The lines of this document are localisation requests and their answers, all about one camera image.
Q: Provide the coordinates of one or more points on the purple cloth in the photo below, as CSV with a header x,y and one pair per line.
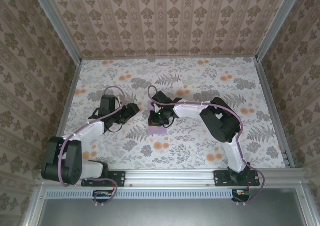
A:
x,y
157,130

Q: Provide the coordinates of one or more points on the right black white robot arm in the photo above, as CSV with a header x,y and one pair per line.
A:
x,y
220,123

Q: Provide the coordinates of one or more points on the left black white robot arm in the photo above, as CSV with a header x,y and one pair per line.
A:
x,y
72,161

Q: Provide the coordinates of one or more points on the floral table cover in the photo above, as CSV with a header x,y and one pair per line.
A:
x,y
175,68

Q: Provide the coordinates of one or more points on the black connector board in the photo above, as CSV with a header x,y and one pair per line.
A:
x,y
241,195
102,195

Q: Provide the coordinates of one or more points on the grey metal panel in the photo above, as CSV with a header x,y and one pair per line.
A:
x,y
162,213

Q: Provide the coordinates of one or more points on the aluminium side rail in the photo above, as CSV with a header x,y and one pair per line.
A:
x,y
64,113
275,110

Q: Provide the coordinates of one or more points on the wide aluminium base rail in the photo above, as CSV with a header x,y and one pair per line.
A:
x,y
170,177

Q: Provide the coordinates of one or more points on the thin aluminium cross rail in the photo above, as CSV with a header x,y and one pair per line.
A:
x,y
170,58

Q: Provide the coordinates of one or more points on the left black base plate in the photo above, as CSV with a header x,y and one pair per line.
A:
x,y
120,178

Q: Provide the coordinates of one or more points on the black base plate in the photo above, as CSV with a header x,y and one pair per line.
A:
x,y
120,178
220,178

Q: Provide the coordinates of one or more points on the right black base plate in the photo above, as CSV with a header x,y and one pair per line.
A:
x,y
220,178

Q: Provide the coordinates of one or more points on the aluminium corner post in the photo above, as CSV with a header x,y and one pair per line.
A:
x,y
275,28
61,28

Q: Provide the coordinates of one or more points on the aluminium lower frame bar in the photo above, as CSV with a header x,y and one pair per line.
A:
x,y
35,206
303,206

